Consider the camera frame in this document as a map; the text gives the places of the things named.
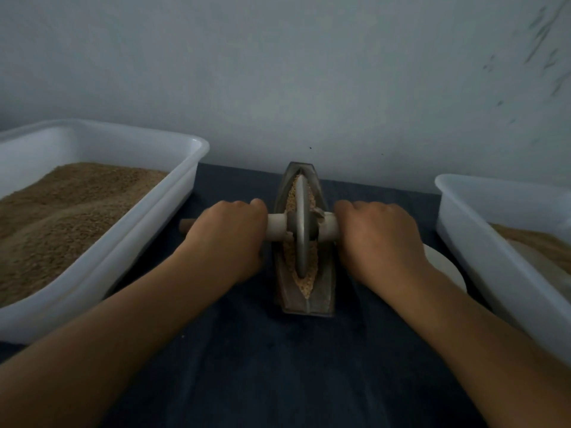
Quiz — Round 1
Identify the person's left hand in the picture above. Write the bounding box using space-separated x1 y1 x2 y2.
175 199 269 285

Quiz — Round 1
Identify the person's right hand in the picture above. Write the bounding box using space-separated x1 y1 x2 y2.
334 200 433 298

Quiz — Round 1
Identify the metal grinding wheel with handle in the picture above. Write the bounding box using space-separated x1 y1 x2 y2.
179 174 341 280

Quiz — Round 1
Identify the boat-shaped metal grinding trough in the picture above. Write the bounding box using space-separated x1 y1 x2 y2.
273 161 338 317

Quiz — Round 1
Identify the large brown grain heap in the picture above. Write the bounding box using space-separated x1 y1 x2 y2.
491 224 571 273
0 163 170 309

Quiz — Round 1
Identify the person's right forearm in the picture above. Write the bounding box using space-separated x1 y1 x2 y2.
391 273 571 428

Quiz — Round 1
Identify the person's left forearm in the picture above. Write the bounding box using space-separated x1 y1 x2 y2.
0 254 235 428

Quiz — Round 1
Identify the white round plate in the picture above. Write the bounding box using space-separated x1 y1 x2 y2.
423 243 469 294

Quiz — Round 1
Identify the white plastic tub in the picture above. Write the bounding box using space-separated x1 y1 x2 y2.
0 118 211 345
434 174 571 366

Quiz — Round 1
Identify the dark blue table cloth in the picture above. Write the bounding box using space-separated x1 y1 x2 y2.
0 163 537 428

